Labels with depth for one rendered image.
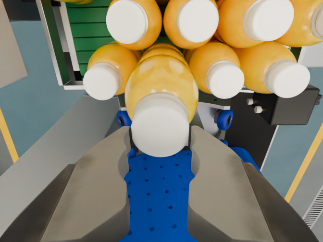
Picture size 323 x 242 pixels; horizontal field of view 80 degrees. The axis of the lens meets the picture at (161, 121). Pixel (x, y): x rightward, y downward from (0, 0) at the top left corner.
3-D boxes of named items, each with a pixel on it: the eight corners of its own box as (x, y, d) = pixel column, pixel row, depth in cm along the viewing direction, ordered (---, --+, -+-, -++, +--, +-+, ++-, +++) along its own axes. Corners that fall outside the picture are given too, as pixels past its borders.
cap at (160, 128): (148, 151, 15) (146, 166, 14) (123, 109, 14) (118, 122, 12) (195, 134, 14) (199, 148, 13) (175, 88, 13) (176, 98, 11)
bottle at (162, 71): (152, 94, 32) (139, 173, 16) (132, 54, 29) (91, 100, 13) (192, 77, 31) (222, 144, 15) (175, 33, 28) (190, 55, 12)
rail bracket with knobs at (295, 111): (239, 104, 44) (258, 126, 35) (245, 72, 41) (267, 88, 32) (283, 103, 44) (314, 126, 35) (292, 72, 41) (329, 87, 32)
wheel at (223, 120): (215, 131, 39) (224, 135, 38) (217, 111, 37) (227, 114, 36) (224, 123, 42) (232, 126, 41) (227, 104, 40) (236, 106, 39)
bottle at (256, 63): (235, 77, 42) (281, 115, 25) (209, 58, 40) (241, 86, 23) (260, 47, 39) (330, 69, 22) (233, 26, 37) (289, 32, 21)
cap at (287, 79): (282, 99, 24) (290, 104, 23) (259, 82, 23) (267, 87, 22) (308, 73, 23) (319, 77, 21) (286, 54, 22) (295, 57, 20)
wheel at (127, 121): (126, 136, 38) (135, 132, 40) (124, 115, 36) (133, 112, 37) (116, 127, 42) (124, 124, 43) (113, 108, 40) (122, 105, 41)
